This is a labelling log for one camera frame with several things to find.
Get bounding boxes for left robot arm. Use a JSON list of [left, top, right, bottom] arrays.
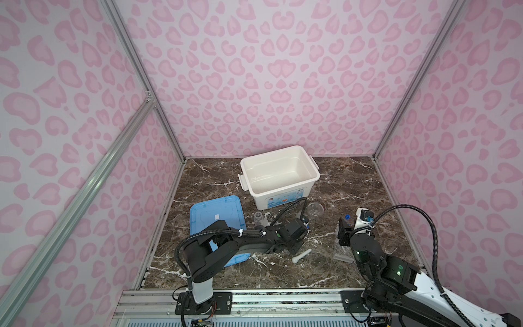
[[175, 219, 309, 305]]

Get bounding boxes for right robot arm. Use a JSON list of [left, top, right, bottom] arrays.
[[337, 219, 522, 326]]

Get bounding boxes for white ceramic pestle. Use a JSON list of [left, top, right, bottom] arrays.
[[291, 249, 312, 264]]

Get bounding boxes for clear plastic test tube rack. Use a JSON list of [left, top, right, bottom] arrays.
[[333, 239, 355, 264]]

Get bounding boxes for clear round-bottom flask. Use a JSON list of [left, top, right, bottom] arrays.
[[305, 202, 324, 219]]

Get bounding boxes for small clear glass bottle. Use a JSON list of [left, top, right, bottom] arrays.
[[253, 211, 270, 226]]

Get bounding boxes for white plastic storage bin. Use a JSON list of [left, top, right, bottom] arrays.
[[238, 145, 320, 211]]

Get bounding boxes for blue plastic bin lid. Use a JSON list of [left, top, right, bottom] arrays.
[[184, 196, 247, 272]]

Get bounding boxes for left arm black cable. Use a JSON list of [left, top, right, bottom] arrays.
[[173, 198, 309, 279]]

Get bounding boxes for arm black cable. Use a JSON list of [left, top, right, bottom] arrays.
[[367, 204, 477, 327], [173, 198, 309, 279]]

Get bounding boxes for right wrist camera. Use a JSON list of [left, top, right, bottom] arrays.
[[355, 207, 375, 229]]

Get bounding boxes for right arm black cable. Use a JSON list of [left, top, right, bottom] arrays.
[[367, 204, 477, 327]]

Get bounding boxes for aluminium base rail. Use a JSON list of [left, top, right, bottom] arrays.
[[110, 287, 393, 327]]

